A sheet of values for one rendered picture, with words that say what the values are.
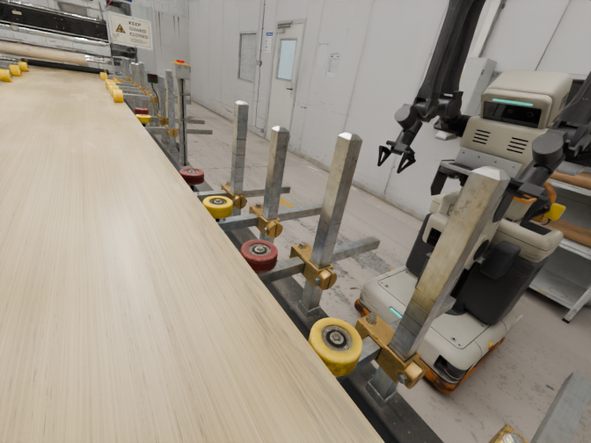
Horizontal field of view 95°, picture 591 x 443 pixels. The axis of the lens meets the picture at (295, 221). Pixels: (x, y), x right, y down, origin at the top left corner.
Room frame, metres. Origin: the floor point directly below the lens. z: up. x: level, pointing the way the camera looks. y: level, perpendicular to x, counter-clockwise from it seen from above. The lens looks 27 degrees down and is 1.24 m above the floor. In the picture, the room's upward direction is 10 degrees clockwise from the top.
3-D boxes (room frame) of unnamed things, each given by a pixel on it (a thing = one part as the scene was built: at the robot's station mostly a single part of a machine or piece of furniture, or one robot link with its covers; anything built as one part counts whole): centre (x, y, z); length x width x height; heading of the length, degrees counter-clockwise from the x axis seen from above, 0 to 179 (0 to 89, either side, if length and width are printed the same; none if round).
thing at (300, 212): (0.80, 0.07, 0.83); 0.43 x 0.03 x 0.04; 129
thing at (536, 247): (1.31, -0.96, 0.59); 0.55 x 0.34 x 0.83; 39
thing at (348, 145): (0.55, -0.08, 0.92); 0.04 x 0.04 x 0.48; 39
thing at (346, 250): (0.61, -0.09, 0.83); 0.43 x 0.03 x 0.04; 129
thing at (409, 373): (0.37, -0.22, 0.81); 0.14 x 0.06 x 0.05; 39
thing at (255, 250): (0.48, 0.07, 0.85); 0.08 x 0.08 x 0.11
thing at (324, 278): (0.56, -0.06, 0.83); 0.14 x 0.06 x 0.05; 39
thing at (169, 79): (1.71, 0.87, 0.93); 0.04 x 0.04 x 0.48; 39
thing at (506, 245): (1.10, -0.80, 0.68); 0.28 x 0.27 x 0.25; 39
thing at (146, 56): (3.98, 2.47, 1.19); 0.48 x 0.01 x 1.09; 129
